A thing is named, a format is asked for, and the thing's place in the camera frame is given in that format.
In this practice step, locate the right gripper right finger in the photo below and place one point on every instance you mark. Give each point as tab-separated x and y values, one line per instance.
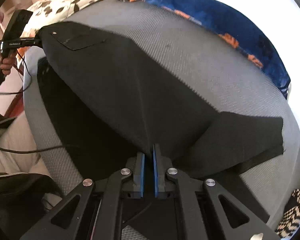
205	209

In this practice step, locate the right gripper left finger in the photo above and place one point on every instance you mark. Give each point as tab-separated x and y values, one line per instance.
93	209

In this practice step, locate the black pants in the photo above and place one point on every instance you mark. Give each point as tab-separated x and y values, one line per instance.
108	100

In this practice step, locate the left hand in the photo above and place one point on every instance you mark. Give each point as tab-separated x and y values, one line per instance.
6	64

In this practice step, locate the floral white pillow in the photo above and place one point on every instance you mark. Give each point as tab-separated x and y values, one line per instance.
46	12

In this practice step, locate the black white zigzag cloth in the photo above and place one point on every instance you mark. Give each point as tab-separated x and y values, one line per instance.
289	226

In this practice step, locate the grey mesh mattress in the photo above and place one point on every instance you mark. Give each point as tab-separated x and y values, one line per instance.
219	74

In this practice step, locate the blue floral blanket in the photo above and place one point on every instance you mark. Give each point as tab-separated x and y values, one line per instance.
236	30

